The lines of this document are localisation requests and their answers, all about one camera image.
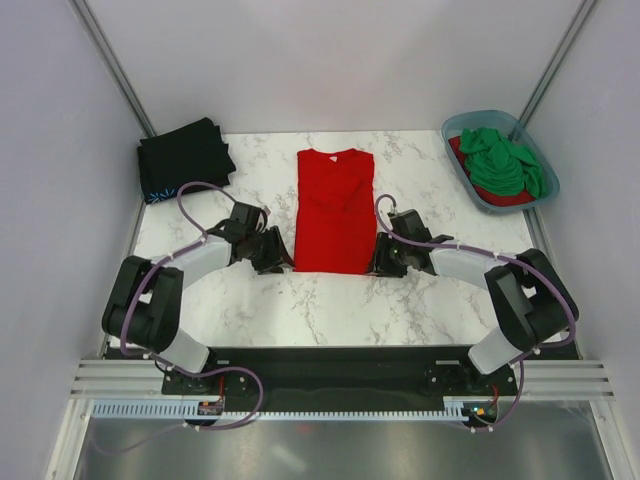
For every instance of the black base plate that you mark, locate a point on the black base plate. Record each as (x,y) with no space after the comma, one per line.
(240,359)

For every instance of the green t shirt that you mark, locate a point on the green t shirt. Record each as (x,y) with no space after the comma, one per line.
(500,166)

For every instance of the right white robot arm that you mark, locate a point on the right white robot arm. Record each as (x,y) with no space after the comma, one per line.
(533,308)

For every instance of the red t shirt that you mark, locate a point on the red t shirt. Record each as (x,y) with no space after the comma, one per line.
(521,198)
(335,225)

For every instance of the blue plastic basin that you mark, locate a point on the blue plastic basin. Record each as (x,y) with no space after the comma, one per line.
(509,126)

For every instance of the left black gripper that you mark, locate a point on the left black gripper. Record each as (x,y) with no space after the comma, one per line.
(277,257)

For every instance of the red t shirt in basin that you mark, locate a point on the red t shirt in basin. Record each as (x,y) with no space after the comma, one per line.
(521,198)

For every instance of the aluminium frame post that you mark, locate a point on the aluminium frame post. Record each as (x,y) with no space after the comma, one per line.
(107,53)
(577,24)

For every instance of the right aluminium frame post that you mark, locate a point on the right aluminium frame post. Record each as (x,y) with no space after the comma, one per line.
(577,24)

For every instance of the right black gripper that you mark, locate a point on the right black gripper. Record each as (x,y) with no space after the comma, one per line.
(383,267)

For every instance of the aluminium rail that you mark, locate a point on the aluminium rail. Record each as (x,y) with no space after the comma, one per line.
(537,379)

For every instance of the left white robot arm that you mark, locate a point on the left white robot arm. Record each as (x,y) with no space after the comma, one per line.
(144,306)

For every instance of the folded black t shirt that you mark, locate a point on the folded black t shirt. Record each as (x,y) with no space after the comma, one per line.
(195,152)

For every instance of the white slotted cable duct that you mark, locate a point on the white slotted cable duct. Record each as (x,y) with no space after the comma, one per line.
(193,410)

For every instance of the left aluminium frame post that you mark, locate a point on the left aluminium frame post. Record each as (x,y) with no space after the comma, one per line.
(107,53)

